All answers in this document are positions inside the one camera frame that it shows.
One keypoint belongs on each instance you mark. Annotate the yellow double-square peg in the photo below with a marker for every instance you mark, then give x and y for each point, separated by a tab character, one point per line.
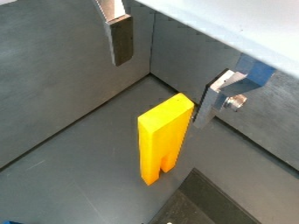
162	127

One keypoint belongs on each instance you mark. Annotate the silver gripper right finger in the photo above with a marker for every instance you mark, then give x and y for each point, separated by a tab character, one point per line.
224	91

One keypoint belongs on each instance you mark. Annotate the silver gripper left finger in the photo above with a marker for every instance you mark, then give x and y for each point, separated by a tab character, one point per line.
119	27

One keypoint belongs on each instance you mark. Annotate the blue shape-sorting board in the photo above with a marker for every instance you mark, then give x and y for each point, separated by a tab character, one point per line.
11	222

